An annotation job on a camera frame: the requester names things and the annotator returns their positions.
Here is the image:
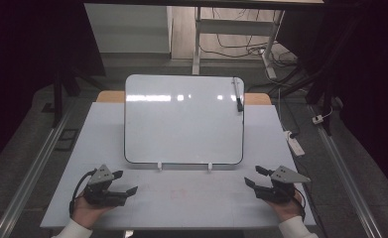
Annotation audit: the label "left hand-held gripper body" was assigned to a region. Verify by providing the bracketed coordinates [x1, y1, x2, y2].
[82, 164, 130, 208]

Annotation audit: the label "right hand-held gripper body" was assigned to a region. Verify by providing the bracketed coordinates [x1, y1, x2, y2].
[254, 165, 313, 204]

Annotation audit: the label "black whiteboard marker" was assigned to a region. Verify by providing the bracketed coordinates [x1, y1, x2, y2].
[232, 75, 245, 113]

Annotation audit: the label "white whiteboard with black rim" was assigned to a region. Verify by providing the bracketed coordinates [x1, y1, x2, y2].
[123, 73, 246, 167]

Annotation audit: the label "person's right hand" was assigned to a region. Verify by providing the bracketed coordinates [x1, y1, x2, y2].
[266, 189, 307, 223]

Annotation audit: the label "person's left hand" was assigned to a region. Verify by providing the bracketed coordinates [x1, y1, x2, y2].
[69, 193, 115, 230]

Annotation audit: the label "dark floor outlet plate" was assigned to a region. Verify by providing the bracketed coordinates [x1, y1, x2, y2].
[54, 127, 80, 153]

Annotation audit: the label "black metal stand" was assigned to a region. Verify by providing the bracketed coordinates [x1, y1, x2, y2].
[42, 63, 107, 129]
[269, 13, 364, 137]

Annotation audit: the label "dark curtain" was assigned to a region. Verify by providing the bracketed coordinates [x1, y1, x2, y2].
[0, 0, 107, 181]
[277, 0, 388, 192]

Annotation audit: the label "white cabinet panel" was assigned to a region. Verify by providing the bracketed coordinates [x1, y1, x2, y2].
[82, 3, 174, 55]

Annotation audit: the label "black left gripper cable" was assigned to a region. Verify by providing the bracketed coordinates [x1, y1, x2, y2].
[68, 168, 98, 219]

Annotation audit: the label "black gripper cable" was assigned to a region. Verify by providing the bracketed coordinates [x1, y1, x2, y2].
[292, 186, 308, 222]
[68, 168, 98, 219]

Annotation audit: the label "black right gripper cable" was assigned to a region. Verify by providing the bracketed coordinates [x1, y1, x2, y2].
[292, 186, 308, 222]

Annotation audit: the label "black power cable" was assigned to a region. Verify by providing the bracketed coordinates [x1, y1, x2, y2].
[276, 86, 301, 139]

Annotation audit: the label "metal floor rail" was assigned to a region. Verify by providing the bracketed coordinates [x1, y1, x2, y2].
[308, 104, 385, 238]
[0, 107, 70, 238]

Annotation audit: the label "tangled black floor cables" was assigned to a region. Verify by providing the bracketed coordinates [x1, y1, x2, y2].
[199, 7, 299, 68]

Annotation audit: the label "white desk frame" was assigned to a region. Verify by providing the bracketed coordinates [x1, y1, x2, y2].
[192, 6, 286, 80]

